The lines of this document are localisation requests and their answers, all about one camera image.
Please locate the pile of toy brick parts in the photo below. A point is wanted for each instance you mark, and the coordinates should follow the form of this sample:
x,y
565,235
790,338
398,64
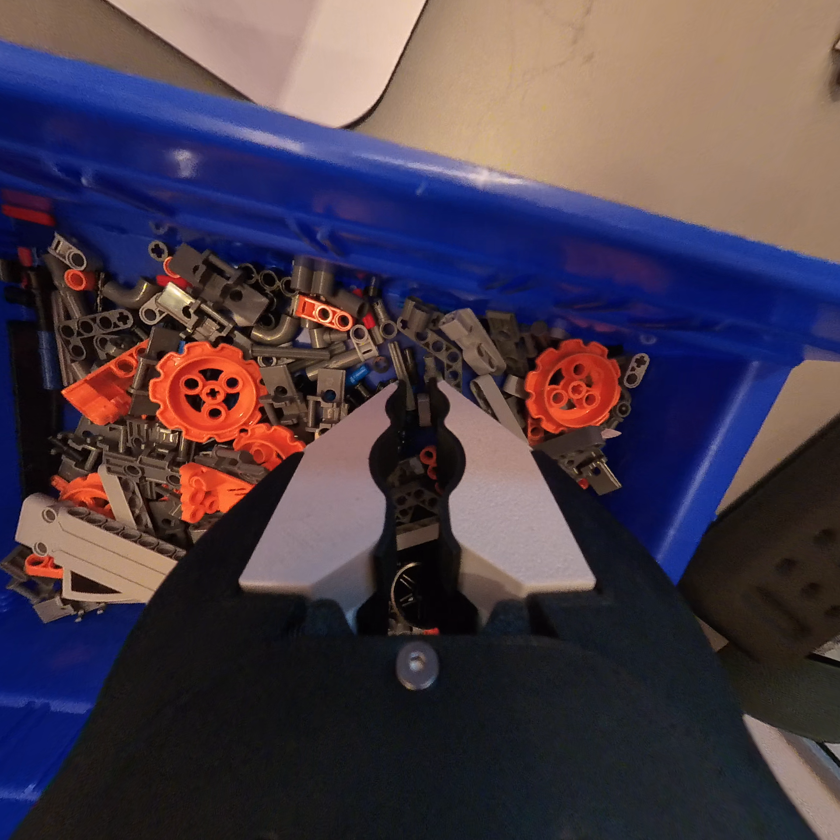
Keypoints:
x,y
210,394

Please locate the white metal board stand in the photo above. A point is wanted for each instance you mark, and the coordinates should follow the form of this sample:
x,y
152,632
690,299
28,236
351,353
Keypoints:
x,y
315,52

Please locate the dark grey toy brick connector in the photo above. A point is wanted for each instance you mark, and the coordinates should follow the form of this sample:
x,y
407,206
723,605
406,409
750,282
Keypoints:
x,y
423,403

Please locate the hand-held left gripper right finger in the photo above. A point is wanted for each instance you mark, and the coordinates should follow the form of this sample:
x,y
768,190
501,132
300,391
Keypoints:
x,y
518,525

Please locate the blue plastic storage bin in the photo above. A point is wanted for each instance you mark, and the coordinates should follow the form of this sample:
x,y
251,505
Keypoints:
x,y
459,216

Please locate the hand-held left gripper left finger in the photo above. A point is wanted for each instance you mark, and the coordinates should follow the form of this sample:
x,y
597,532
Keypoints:
x,y
315,525

